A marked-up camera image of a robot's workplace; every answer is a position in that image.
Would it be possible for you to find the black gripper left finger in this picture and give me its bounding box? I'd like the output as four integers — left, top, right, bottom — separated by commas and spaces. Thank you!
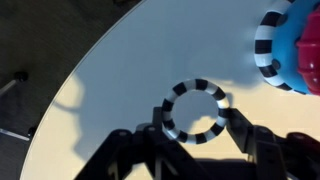
74, 106, 201, 180

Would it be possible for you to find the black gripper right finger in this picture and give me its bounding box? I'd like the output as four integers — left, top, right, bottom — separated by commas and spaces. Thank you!
226, 108, 320, 180

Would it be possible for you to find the pink red ridged ring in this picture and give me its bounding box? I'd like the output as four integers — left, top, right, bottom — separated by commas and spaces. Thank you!
295, 5, 320, 97

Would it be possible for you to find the small black white striped ring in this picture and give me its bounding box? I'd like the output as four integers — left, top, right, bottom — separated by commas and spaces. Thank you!
161, 78, 231, 145

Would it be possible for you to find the blue ring with striped rim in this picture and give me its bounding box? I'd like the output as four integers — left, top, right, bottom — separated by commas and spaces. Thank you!
253, 0, 320, 97

